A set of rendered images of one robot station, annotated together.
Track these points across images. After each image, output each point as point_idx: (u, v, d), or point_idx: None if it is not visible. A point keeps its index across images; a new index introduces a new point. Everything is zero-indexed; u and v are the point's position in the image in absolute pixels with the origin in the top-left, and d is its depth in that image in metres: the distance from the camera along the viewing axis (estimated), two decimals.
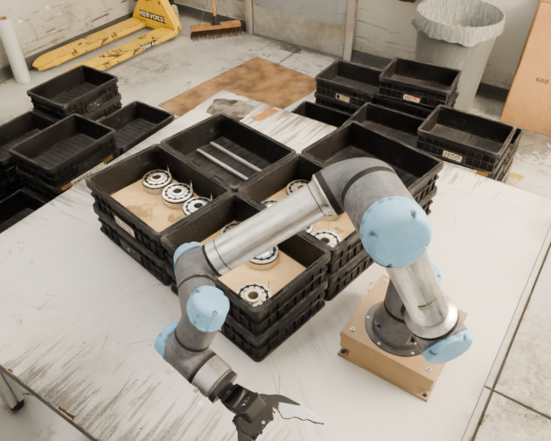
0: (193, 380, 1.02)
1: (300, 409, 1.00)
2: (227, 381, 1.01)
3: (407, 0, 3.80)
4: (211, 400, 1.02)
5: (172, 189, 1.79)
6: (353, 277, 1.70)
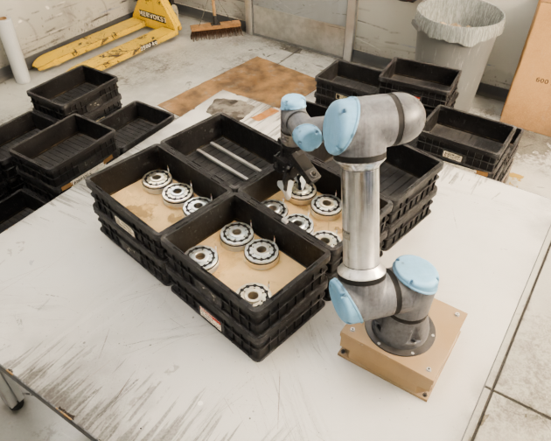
0: (289, 136, 1.62)
1: (304, 182, 1.78)
2: None
3: (407, 0, 3.80)
4: (286, 149, 1.65)
5: (172, 189, 1.79)
6: None
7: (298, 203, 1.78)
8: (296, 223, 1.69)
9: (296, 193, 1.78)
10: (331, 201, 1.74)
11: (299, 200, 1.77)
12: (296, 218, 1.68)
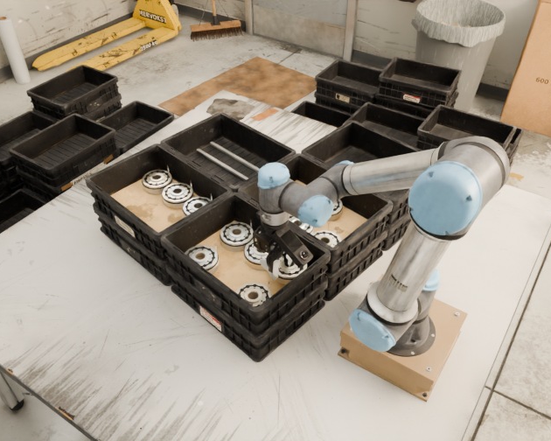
0: (272, 214, 1.32)
1: (291, 258, 1.49)
2: (287, 224, 1.37)
3: (407, 0, 3.80)
4: (268, 227, 1.35)
5: (172, 189, 1.79)
6: (353, 277, 1.70)
7: (287, 283, 1.49)
8: (296, 223, 1.69)
9: (283, 271, 1.49)
10: None
11: (288, 280, 1.48)
12: (296, 218, 1.68)
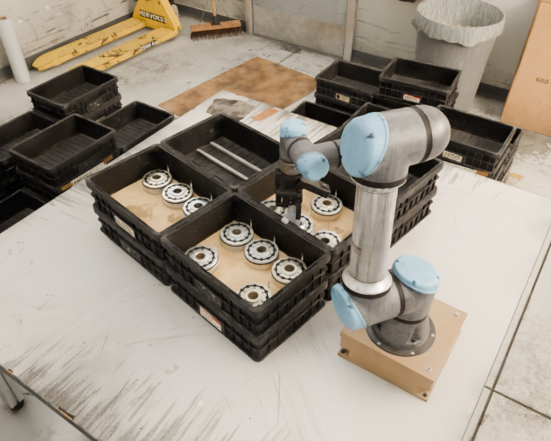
0: None
1: None
2: None
3: (407, 0, 3.80)
4: (296, 178, 1.55)
5: (172, 189, 1.79)
6: None
7: None
8: None
9: (283, 276, 1.50)
10: (331, 201, 1.74)
11: None
12: None
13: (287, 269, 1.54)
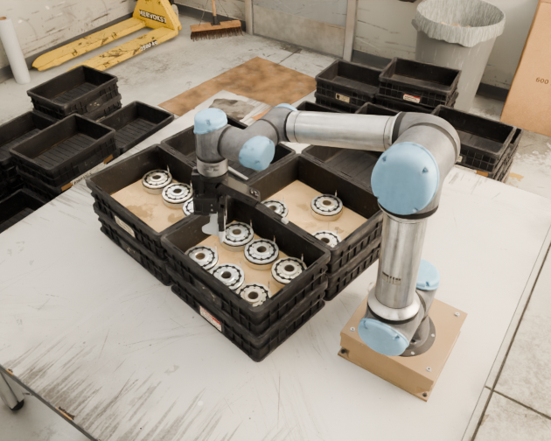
0: (220, 163, 1.26)
1: (226, 212, 1.44)
2: (226, 171, 1.32)
3: (407, 0, 3.80)
4: (216, 180, 1.29)
5: (172, 189, 1.79)
6: (353, 277, 1.70)
7: None
8: (226, 275, 1.52)
9: (283, 276, 1.50)
10: (331, 201, 1.74)
11: None
12: (226, 269, 1.52)
13: (287, 269, 1.54)
